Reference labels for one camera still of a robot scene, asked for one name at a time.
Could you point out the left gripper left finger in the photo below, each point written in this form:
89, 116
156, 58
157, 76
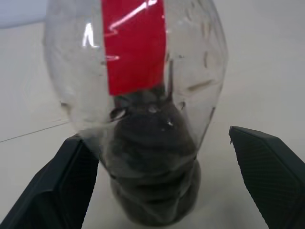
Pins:
47, 190

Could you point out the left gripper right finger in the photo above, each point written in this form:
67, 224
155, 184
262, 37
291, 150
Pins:
274, 181

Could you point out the clear red-label cola bottle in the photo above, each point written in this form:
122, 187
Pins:
143, 155

